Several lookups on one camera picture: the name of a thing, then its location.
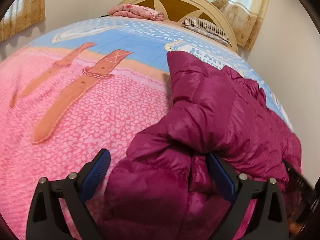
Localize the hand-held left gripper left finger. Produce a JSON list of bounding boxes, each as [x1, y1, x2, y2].
[[25, 149, 112, 240]]

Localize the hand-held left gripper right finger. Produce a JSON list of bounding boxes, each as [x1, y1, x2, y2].
[[205, 152, 290, 240]]

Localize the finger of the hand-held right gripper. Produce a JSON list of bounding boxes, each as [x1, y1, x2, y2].
[[284, 159, 316, 200]]

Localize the magenta puffer jacket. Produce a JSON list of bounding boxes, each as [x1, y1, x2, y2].
[[99, 51, 304, 240]]

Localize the pink and blue printed blanket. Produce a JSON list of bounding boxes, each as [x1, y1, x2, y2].
[[0, 16, 295, 240]]

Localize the striped grey pillow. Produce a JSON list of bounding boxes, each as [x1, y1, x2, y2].
[[181, 17, 232, 46]]

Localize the pink floral folded cloth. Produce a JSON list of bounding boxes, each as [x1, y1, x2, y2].
[[107, 4, 165, 22]]

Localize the beige patterned curtain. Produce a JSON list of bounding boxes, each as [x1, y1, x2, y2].
[[164, 0, 273, 52], [0, 0, 48, 43]]

